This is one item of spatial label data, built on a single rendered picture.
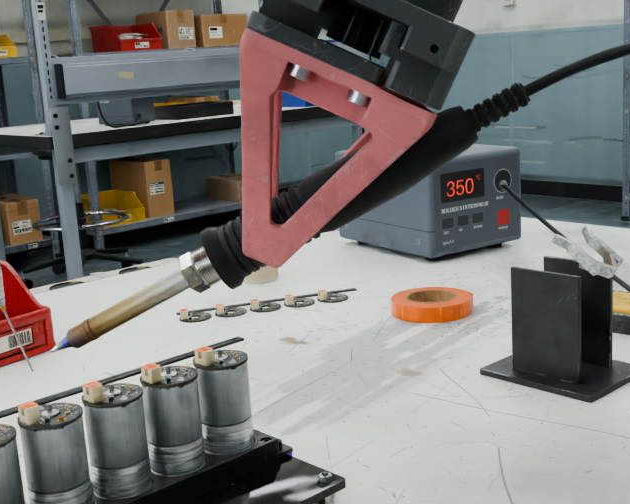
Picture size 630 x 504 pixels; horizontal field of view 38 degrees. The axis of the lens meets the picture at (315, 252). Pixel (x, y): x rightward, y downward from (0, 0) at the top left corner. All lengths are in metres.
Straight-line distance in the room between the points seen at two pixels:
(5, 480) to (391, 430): 0.21
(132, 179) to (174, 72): 2.10
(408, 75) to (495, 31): 5.75
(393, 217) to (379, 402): 0.37
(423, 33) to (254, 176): 0.08
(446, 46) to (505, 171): 0.61
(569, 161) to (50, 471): 5.47
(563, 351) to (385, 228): 0.38
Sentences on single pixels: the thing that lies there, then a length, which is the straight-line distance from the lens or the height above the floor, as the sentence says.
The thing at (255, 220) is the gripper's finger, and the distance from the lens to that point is 0.32.
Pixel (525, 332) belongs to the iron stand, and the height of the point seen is 0.78.
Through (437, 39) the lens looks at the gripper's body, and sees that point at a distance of 0.28.
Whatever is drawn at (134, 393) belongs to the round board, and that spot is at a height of 0.81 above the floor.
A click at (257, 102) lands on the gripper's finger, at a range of 0.31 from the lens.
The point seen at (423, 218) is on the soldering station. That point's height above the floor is 0.79.
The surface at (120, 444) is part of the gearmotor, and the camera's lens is 0.39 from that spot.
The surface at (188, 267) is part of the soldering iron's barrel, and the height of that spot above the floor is 0.87.
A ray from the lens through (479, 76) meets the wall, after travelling 6.12.
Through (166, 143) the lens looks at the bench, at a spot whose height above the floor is 0.68.
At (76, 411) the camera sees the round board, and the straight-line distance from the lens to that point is 0.38.
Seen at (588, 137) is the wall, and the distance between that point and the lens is 5.69.
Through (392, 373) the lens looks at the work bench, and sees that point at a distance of 0.58.
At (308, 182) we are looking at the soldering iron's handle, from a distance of 0.33.
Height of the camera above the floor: 0.94
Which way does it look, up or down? 12 degrees down
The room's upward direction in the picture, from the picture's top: 4 degrees counter-clockwise
